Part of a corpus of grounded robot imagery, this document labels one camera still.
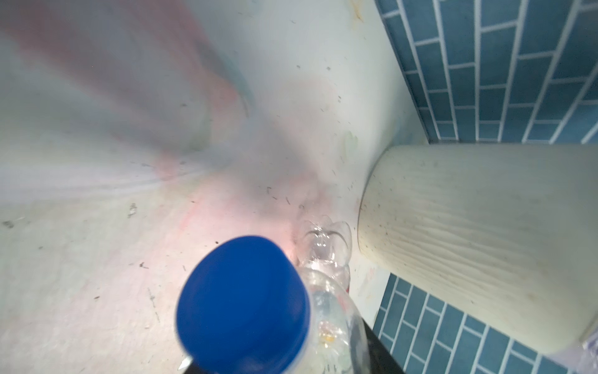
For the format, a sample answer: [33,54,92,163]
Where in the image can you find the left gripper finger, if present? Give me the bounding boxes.
[364,322,404,374]

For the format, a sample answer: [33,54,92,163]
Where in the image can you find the clear bottle blue cap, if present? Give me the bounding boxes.
[175,236,372,373]

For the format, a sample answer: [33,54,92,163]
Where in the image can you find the cream bin with pink bag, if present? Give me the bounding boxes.
[358,144,597,373]

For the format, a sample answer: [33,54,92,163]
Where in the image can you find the clear bottle red label yellow cap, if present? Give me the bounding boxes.
[295,216,353,292]

